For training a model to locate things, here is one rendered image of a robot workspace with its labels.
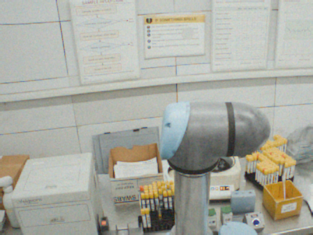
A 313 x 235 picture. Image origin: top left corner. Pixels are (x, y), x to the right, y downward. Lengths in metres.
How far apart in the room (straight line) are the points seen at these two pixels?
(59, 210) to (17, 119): 0.71
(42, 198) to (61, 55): 0.73
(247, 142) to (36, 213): 0.87
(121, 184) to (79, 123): 0.43
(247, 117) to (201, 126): 0.10
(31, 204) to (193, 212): 0.67
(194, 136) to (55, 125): 1.25
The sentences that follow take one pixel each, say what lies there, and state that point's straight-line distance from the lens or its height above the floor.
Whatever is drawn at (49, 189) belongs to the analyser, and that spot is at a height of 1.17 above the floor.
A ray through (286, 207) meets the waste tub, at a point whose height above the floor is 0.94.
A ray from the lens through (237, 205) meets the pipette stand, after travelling 1.56.
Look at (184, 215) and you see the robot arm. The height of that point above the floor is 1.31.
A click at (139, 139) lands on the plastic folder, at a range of 1.88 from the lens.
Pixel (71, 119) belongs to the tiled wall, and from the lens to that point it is 1.87.
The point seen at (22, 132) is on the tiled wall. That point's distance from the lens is 1.95.
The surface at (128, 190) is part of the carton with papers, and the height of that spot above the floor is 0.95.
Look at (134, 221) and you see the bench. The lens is 1.59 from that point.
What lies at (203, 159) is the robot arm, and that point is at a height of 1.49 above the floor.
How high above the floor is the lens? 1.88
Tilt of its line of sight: 28 degrees down
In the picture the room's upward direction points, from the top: 1 degrees counter-clockwise
